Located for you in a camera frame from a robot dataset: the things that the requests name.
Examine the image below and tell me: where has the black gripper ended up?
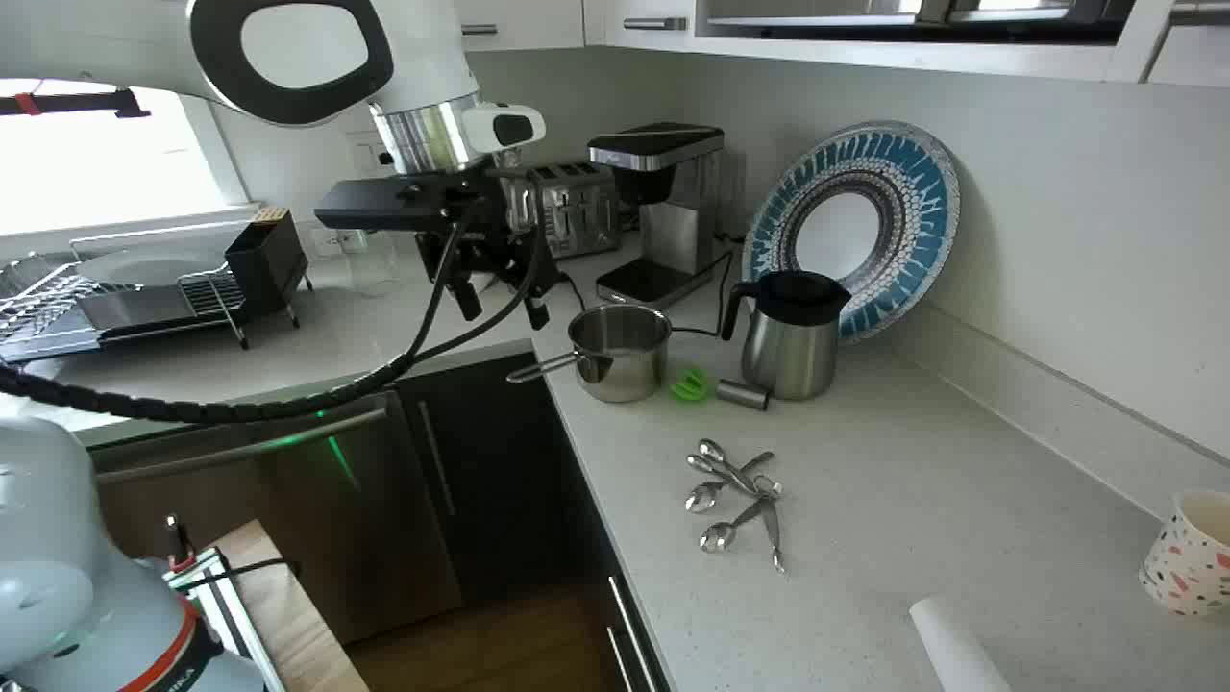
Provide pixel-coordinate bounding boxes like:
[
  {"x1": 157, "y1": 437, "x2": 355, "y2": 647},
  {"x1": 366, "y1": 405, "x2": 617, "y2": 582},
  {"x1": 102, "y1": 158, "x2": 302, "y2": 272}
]
[{"x1": 317, "y1": 171, "x2": 554, "y2": 330}]

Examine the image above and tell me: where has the white paper towel roll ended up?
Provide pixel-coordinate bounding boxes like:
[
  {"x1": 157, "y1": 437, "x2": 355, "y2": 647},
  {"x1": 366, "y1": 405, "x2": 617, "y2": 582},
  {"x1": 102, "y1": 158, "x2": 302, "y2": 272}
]
[{"x1": 911, "y1": 596, "x2": 1011, "y2": 692}]

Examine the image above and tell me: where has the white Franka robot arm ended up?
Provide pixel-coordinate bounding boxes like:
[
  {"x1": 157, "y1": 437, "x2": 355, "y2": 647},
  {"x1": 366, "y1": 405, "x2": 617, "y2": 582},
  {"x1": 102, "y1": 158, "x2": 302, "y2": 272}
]
[{"x1": 0, "y1": 0, "x2": 545, "y2": 692}]

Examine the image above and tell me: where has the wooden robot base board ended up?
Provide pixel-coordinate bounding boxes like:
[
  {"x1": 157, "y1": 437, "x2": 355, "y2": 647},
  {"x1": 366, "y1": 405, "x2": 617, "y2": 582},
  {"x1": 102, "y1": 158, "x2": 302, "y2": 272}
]
[{"x1": 207, "y1": 519, "x2": 371, "y2": 692}]

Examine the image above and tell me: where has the silver toaster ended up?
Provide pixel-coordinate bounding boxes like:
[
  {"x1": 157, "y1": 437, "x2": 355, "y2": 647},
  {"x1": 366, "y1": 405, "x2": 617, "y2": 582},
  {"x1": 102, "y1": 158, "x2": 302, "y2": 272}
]
[{"x1": 512, "y1": 163, "x2": 621, "y2": 257}]

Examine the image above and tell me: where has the small steel saucepan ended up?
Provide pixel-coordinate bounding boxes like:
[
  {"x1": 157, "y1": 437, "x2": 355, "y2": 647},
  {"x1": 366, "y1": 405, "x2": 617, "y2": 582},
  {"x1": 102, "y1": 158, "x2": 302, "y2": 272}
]
[{"x1": 507, "y1": 303, "x2": 672, "y2": 405}]

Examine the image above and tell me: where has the dark lower cabinet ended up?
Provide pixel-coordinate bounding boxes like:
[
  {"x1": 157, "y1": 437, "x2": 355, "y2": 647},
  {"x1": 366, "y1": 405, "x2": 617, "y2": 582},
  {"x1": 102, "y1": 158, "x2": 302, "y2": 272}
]
[{"x1": 94, "y1": 359, "x2": 668, "y2": 692}]

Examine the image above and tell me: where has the black steel coffee maker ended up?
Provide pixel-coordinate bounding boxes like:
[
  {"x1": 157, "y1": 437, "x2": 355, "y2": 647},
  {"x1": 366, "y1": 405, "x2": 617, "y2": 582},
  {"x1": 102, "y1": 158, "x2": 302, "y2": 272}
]
[{"x1": 589, "y1": 125, "x2": 723, "y2": 309}]

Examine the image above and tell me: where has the black dish drying rack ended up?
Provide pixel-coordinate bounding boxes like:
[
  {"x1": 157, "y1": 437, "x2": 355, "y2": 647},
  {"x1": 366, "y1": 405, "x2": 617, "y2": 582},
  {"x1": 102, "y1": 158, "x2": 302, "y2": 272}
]
[{"x1": 0, "y1": 210, "x2": 308, "y2": 364}]

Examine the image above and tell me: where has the steel measuring spoons set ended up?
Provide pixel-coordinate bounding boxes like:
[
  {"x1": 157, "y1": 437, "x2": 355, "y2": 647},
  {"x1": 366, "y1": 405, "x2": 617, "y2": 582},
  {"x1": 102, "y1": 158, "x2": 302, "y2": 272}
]
[{"x1": 682, "y1": 436, "x2": 794, "y2": 578}]

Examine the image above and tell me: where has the steel thermal carafe black lid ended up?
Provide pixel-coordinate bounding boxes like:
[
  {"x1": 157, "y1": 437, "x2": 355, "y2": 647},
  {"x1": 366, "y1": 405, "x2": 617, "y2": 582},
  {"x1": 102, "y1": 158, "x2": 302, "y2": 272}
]
[{"x1": 723, "y1": 268, "x2": 851, "y2": 401}]

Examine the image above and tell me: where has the blue white decorative plate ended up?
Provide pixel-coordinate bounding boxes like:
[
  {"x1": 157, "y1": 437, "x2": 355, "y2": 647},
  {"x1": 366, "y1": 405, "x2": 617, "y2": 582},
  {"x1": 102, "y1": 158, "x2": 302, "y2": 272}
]
[{"x1": 742, "y1": 119, "x2": 960, "y2": 342}]

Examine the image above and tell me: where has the white upper cabinet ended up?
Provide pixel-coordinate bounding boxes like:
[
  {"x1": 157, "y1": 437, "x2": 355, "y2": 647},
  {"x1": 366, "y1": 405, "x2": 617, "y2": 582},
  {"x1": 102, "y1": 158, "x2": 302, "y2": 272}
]
[{"x1": 454, "y1": 0, "x2": 1230, "y2": 89}]

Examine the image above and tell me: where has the polka dot paper cup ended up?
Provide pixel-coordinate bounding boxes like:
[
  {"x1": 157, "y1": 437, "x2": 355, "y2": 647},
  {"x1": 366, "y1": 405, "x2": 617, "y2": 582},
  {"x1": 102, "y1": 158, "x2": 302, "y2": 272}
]
[{"x1": 1143, "y1": 492, "x2": 1230, "y2": 617}]

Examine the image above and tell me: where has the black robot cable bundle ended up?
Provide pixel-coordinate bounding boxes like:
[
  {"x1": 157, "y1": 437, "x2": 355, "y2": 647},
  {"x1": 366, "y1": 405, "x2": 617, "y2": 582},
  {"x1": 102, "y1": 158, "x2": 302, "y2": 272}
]
[{"x1": 0, "y1": 222, "x2": 549, "y2": 430}]

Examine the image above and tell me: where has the green handled small tool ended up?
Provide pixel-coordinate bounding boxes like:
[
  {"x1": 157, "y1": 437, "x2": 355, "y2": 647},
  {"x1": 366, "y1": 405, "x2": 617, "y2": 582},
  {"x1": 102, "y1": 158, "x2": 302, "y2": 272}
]
[{"x1": 668, "y1": 369, "x2": 769, "y2": 412}]

